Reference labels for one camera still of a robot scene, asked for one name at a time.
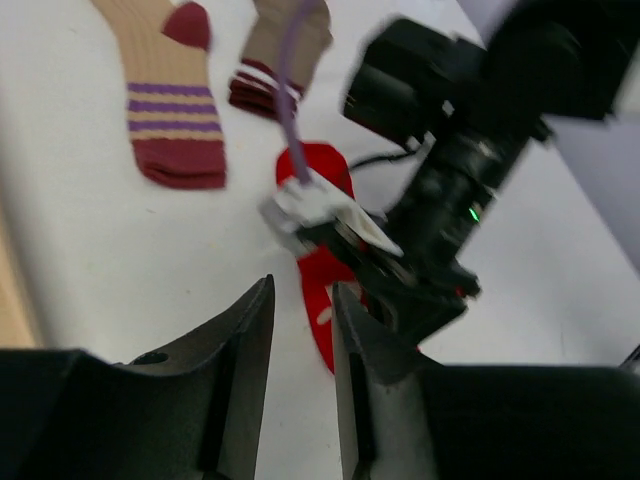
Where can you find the wooden compartment tray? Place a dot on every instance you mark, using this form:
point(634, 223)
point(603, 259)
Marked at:
point(18, 326)

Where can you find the beige maroon striped sock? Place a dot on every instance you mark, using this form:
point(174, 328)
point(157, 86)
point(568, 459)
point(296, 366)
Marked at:
point(172, 120)

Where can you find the red patterned sock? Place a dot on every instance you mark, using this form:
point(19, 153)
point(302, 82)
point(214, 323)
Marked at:
point(319, 270)

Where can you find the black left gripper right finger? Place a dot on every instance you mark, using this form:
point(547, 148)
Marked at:
point(403, 416)

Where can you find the tan brown sock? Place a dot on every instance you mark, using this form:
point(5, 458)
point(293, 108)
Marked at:
point(267, 56)

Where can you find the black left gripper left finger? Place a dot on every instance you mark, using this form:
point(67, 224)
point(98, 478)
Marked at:
point(190, 409)

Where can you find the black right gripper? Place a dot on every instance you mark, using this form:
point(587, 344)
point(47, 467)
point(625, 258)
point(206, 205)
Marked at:
point(412, 303)

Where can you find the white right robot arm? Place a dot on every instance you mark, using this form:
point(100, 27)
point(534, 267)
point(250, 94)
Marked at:
point(482, 105)

